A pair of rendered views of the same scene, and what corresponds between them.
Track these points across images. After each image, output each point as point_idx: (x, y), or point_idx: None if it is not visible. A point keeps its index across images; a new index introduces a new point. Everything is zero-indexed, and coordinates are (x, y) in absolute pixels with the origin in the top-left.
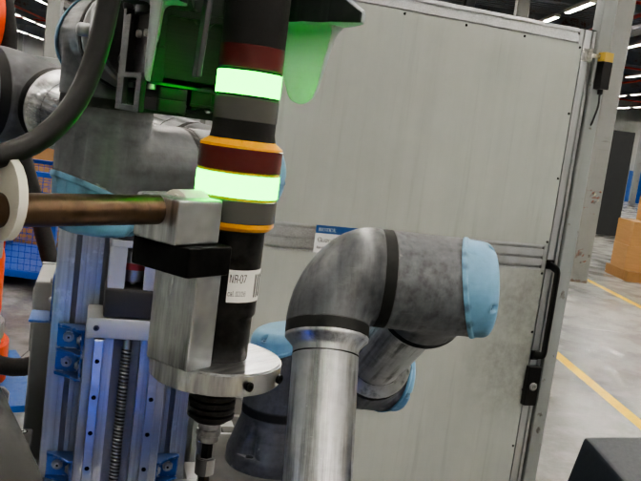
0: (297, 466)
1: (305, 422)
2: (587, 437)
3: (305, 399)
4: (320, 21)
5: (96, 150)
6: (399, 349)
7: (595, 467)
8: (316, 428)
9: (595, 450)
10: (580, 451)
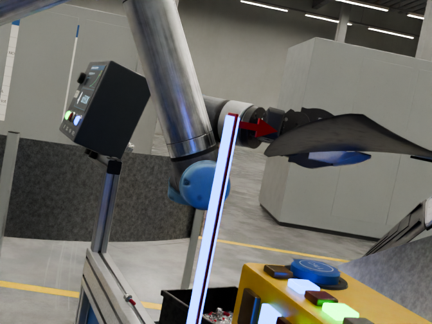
0: (189, 72)
1: (183, 42)
2: (110, 60)
3: (178, 26)
4: None
5: None
6: (54, 2)
7: (123, 75)
8: (187, 45)
9: (121, 66)
10: (108, 69)
